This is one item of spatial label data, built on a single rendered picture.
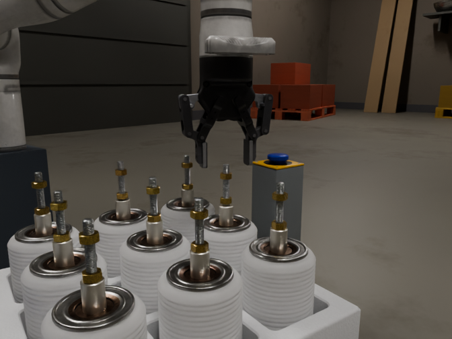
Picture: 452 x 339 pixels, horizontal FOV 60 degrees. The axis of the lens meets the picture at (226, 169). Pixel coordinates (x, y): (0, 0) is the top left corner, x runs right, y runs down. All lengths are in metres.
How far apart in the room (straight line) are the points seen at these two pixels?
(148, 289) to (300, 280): 0.19
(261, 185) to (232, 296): 0.35
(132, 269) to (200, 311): 0.14
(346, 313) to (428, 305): 0.46
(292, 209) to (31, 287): 0.46
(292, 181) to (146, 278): 0.34
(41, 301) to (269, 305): 0.26
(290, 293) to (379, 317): 0.42
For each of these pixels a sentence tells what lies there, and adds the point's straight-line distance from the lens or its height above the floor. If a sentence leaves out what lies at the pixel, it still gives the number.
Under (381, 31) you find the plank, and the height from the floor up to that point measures 1.27.
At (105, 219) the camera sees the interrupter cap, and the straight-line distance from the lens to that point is 0.65.
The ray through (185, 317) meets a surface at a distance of 0.44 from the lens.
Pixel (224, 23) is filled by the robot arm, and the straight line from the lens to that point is 0.54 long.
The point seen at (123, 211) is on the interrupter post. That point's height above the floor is 0.26.
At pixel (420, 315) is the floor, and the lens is 0.94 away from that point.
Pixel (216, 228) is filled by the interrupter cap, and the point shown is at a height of 0.25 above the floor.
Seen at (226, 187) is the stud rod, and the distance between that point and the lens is 0.59.
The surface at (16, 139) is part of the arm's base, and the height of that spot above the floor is 0.33.
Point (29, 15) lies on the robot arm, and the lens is 0.98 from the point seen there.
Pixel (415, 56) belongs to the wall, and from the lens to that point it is 7.27.
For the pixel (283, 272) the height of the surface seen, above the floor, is 0.24.
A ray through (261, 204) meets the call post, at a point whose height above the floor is 0.24.
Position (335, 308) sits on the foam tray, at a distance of 0.55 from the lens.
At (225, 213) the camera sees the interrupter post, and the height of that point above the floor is 0.27.
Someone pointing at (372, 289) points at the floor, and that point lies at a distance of 1.00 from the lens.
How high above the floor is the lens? 0.46
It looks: 12 degrees down
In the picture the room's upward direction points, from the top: straight up
